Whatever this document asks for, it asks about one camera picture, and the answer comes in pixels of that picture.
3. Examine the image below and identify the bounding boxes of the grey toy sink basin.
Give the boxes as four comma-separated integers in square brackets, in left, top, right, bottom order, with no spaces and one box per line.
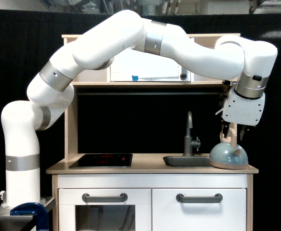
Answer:
[163,156,211,167]

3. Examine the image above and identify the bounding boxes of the wooden toy kitchen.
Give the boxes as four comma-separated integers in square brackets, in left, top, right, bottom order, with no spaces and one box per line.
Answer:
[45,33,259,231]

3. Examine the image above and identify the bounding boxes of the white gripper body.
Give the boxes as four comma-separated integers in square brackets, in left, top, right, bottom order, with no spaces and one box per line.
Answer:
[222,89,265,126]

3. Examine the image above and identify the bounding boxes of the grey cabinet door handle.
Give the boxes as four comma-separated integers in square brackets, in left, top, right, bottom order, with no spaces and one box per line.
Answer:
[176,193,223,204]

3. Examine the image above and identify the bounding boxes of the grey toy faucet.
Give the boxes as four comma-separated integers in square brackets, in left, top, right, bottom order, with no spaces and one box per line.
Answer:
[183,111,201,156]

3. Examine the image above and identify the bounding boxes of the blue tape piece bottom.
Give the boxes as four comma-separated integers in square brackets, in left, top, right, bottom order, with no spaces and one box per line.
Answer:
[132,75,139,81]

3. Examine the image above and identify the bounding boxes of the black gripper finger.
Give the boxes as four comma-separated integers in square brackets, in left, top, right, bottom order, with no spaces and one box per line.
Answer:
[222,120,230,138]
[240,125,246,141]

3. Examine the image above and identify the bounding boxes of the blue beige toy teapot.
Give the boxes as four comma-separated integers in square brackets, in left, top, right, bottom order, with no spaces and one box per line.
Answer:
[209,128,248,170]

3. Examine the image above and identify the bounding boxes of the white toy microwave door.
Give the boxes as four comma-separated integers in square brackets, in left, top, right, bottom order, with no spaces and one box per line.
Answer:
[107,49,194,82]

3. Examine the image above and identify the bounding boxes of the blue c-clamp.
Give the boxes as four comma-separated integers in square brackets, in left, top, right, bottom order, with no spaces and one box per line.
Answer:
[10,202,50,231]

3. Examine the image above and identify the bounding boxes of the grey microwave handle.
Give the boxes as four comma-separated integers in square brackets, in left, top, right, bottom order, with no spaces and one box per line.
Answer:
[180,67,187,81]

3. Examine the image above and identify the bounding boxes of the grey oven door handle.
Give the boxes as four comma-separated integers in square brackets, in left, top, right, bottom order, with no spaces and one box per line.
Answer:
[82,193,128,203]

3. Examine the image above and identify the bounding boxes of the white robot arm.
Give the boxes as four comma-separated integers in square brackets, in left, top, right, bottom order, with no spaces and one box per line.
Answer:
[1,10,278,208]

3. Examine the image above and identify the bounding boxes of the grey hanging rail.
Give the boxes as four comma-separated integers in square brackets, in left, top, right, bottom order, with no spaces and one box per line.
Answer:
[76,91,221,96]

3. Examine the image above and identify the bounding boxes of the black toy stove top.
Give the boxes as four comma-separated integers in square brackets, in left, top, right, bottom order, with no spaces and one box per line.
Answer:
[69,153,133,168]

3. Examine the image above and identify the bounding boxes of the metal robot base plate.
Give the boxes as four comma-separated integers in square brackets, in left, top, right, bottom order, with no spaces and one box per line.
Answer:
[0,196,56,221]

